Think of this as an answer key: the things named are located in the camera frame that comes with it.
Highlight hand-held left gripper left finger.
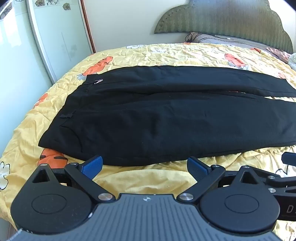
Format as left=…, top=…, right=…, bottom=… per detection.
left=28, top=156, right=116, bottom=203

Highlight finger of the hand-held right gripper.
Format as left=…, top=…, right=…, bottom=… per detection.
left=281, top=152, right=296, bottom=168
left=265, top=174, right=296, bottom=195

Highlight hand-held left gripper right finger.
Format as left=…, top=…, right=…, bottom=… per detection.
left=177, top=157, right=263, bottom=204

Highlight black pants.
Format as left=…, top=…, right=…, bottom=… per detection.
left=38, top=65, right=296, bottom=167

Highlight yellow carrot print bedspread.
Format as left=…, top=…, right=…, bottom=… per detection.
left=0, top=42, right=296, bottom=239

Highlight pink patterned cloth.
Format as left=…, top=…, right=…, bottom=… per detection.
left=266, top=46, right=292, bottom=63

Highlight grey pillow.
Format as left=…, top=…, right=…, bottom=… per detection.
left=184, top=32, right=281, bottom=52

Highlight glass wardrobe with flower print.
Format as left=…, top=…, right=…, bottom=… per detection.
left=0, top=0, right=97, bottom=112

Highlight green padded headboard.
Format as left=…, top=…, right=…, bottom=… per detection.
left=154, top=0, right=294, bottom=54

